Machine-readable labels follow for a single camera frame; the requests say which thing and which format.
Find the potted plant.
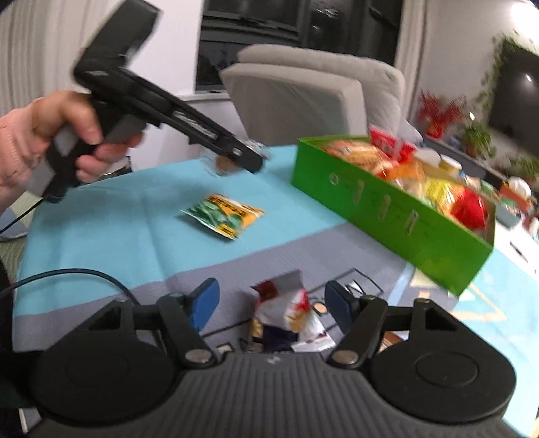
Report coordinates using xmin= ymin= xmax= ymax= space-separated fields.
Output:
xmin=461 ymin=120 xmax=498 ymax=158

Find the person's left hand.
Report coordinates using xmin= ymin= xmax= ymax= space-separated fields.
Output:
xmin=34 ymin=90 xmax=144 ymax=184

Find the green yellow snack packet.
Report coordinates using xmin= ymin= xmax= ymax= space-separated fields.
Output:
xmin=180 ymin=194 xmax=266 ymax=241

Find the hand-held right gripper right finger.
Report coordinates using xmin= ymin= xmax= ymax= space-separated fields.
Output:
xmin=324 ymin=280 xmax=462 ymax=370

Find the trailing vine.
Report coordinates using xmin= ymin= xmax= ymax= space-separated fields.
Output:
xmin=478 ymin=36 xmax=518 ymax=119

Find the white curtain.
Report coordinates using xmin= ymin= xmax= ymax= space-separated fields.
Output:
xmin=395 ymin=0 xmax=435 ymax=111
xmin=0 ymin=0 xmax=127 ymax=121

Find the clear packet brown cookie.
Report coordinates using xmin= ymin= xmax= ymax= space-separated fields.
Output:
xmin=202 ymin=141 xmax=272 ymax=178

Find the pile of snacks in box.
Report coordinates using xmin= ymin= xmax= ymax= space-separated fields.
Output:
xmin=322 ymin=124 xmax=495 ymax=232

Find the red flower arrangement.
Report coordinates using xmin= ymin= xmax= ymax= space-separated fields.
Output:
xmin=417 ymin=90 xmax=468 ymax=139

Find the white red snack packet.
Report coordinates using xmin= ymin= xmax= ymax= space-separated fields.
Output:
xmin=250 ymin=270 xmax=338 ymax=352

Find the wall television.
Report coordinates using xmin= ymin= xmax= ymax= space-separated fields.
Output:
xmin=487 ymin=38 xmax=539 ymax=146

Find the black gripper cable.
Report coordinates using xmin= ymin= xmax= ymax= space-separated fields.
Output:
xmin=0 ymin=269 xmax=141 ymax=308
xmin=0 ymin=196 xmax=47 ymax=243

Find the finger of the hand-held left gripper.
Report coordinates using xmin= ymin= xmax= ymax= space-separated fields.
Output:
xmin=162 ymin=95 xmax=254 ymax=155
xmin=185 ymin=126 xmax=269 ymax=174

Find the green cardboard box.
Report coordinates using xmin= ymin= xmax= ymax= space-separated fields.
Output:
xmin=291 ymin=135 xmax=497 ymax=296

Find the grey armchair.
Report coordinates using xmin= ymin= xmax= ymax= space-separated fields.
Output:
xmin=220 ymin=44 xmax=407 ymax=146

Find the dark window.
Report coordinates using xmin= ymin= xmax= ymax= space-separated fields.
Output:
xmin=196 ymin=0 xmax=405 ymax=93

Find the dark blue snack packet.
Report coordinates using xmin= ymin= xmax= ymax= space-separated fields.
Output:
xmin=252 ymin=323 xmax=296 ymax=352

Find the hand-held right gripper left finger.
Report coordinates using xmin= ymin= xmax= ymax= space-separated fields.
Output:
xmin=86 ymin=277 xmax=220 ymax=369

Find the green striped cloth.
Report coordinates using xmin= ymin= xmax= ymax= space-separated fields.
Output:
xmin=0 ymin=202 xmax=32 ymax=281

